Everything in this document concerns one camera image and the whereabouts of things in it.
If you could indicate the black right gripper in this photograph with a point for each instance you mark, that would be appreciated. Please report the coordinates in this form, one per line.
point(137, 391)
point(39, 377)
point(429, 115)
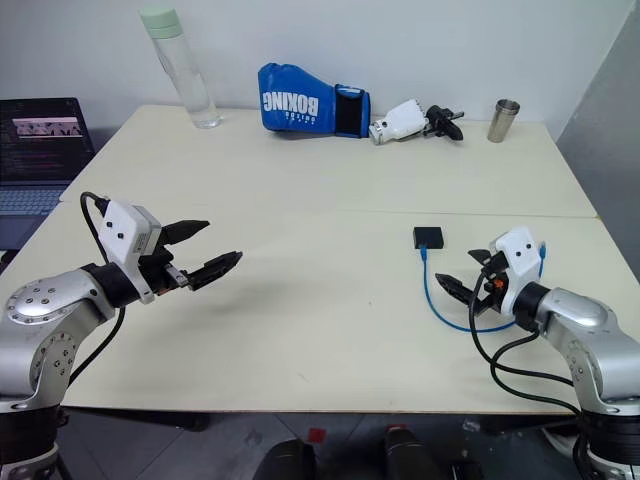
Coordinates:
point(492, 297)

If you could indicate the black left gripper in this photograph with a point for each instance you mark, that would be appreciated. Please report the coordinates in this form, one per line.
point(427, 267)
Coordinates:
point(157, 277)

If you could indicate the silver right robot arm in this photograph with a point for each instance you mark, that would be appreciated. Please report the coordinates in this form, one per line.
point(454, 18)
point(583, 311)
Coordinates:
point(585, 315)

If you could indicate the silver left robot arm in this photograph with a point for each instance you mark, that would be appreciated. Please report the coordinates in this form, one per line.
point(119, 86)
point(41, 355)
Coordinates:
point(45, 300)

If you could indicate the black network adapter box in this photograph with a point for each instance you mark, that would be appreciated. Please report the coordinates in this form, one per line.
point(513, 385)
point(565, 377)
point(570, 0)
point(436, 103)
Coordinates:
point(428, 236)

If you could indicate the stainless steel cup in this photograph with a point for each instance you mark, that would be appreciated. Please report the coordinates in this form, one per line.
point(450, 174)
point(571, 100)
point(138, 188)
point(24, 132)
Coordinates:
point(503, 122)

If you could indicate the clear bottle with green cap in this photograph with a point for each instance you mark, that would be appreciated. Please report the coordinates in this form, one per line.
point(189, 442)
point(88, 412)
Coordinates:
point(192, 85)

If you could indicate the white and black spare gripper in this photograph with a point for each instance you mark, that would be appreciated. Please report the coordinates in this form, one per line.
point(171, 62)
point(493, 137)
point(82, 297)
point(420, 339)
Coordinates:
point(405, 120)

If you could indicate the blue boxing glove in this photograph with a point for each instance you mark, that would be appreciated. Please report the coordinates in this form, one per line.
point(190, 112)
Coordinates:
point(300, 102)

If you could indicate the dark rounded shape with red top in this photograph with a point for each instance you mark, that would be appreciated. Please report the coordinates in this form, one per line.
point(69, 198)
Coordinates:
point(410, 455)

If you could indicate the dark open laptop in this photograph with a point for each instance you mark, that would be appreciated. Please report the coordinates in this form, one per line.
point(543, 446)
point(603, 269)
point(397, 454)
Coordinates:
point(35, 150)

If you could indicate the small red square object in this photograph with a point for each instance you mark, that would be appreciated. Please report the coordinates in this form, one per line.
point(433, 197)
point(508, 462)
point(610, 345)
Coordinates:
point(317, 435)

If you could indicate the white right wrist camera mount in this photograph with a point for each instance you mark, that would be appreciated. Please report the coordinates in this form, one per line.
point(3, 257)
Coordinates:
point(522, 255)

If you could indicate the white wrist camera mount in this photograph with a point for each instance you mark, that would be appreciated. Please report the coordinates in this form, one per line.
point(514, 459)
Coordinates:
point(122, 227)
point(522, 255)

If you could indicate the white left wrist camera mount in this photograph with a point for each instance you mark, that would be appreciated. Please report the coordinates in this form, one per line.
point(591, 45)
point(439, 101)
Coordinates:
point(122, 227)

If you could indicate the black table frame bar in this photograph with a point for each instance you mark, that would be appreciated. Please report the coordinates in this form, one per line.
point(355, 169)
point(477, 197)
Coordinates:
point(140, 420)

